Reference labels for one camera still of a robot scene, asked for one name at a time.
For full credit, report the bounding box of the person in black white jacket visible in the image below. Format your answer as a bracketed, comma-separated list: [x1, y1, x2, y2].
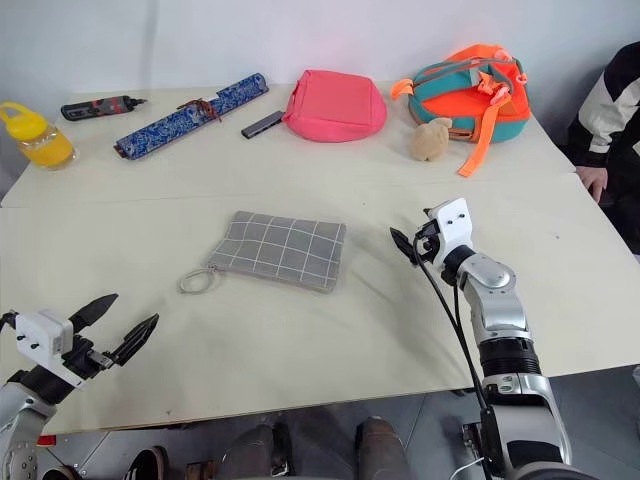
[567, 42, 640, 256]

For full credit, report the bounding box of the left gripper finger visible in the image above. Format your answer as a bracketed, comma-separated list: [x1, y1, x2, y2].
[69, 293, 120, 335]
[107, 313, 160, 368]

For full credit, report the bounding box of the yellow-capped bottle of orange liquid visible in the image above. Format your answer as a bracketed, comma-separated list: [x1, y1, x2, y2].
[0, 101, 79, 172]

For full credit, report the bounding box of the grey USB hub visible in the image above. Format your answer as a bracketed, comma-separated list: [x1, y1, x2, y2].
[241, 111, 285, 140]

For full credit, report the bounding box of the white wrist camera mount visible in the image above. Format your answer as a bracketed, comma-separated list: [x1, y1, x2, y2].
[427, 198, 474, 267]
[13, 308, 87, 389]

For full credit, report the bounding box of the person's bare hand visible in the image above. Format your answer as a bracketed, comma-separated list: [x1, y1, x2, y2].
[574, 164, 609, 204]

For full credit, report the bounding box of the dark brown rounded shape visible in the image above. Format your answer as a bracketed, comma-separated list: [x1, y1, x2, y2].
[354, 417, 417, 480]

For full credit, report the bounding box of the black electric screwdriver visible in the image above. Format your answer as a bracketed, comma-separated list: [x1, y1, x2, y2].
[60, 95, 149, 122]

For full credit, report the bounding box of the orange and teal bag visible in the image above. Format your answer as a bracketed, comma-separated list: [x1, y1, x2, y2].
[390, 43, 532, 179]

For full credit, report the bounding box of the grey rounded shape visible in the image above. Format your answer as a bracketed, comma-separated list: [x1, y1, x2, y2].
[219, 423, 296, 480]

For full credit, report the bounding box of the blue patterned roll-up pouch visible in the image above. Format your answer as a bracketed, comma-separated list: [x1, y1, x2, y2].
[113, 72, 271, 162]

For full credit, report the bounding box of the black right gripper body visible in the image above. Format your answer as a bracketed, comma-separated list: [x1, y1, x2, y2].
[412, 208, 442, 264]

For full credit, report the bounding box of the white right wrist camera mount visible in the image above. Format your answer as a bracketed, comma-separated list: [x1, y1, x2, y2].
[427, 198, 474, 267]

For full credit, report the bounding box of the dark round shape, brown rim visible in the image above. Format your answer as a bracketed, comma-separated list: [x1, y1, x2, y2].
[124, 444, 171, 480]

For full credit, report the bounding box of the grey checked fabric pouch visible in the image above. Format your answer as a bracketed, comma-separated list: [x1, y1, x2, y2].
[178, 209, 348, 297]

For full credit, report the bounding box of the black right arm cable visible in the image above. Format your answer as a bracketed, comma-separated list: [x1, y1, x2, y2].
[412, 230, 501, 472]

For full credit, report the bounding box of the beige plush toy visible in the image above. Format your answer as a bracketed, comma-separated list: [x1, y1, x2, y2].
[410, 118, 454, 163]

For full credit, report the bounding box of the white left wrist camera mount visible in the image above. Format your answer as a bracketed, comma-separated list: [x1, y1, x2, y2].
[13, 308, 87, 389]

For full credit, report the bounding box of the pink fabric pouch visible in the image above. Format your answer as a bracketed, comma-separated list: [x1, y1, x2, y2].
[283, 69, 389, 144]

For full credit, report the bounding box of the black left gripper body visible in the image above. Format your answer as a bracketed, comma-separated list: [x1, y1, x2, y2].
[59, 333, 124, 387]

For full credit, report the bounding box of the thin white cable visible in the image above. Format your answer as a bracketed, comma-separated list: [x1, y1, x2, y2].
[451, 454, 486, 480]

